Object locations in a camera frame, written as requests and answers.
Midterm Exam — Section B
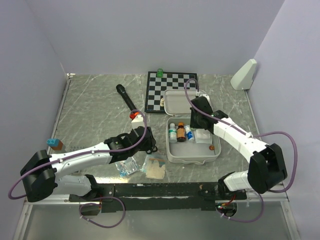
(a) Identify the white gauze packet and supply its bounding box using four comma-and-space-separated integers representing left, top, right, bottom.
194, 129, 212, 144

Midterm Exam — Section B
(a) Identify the brown medicine bottle orange cap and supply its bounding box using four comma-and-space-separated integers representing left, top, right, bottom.
176, 122, 186, 142

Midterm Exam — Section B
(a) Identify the white bottle green label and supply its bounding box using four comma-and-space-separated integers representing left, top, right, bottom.
168, 123, 178, 143

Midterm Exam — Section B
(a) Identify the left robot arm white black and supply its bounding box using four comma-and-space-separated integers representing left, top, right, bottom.
20, 126, 158, 203

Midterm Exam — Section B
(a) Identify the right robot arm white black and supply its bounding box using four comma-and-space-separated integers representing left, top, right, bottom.
190, 96, 288, 200

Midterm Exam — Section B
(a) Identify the grey medicine kit case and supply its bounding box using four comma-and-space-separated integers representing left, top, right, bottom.
163, 89, 221, 165

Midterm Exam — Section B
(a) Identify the bag of latex gloves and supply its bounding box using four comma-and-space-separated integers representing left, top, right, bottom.
141, 153, 167, 180

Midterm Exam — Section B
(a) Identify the blue printed plastic bag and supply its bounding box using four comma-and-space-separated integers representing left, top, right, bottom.
115, 158, 139, 178

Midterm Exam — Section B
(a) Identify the white chess piece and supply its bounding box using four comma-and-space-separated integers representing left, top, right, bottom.
160, 98, 165, 107

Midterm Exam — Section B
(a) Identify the black white chessboard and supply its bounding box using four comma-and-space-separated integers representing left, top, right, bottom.
144, 71, 198, 114

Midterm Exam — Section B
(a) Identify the green toy on chessboard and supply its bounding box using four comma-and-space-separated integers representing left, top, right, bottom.
156, 68, 164, 78

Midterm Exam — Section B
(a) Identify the black microphone orange end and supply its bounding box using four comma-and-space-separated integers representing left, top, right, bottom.
116, 84, 139, 120

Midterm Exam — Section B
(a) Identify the blue brown toy block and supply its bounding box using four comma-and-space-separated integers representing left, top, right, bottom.
46, 138, 64, 151

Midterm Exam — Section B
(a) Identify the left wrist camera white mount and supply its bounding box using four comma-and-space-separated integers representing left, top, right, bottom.
129, 112, 145, 129

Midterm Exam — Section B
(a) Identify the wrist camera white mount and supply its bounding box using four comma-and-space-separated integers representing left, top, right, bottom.
129, 112, 145, 129
195, 91, 210, 101

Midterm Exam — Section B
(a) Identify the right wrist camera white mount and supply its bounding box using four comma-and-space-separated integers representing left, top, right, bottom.
195, 91, 210, 101

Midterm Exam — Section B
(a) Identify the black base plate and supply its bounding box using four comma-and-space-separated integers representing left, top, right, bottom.
69, 182, 247, 213

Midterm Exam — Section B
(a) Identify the white wall mounted device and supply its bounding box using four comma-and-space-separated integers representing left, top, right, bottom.
230, 59, 257, 91

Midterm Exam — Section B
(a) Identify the aluminium frame rail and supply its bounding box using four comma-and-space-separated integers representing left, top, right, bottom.
13, 73, 76, 240

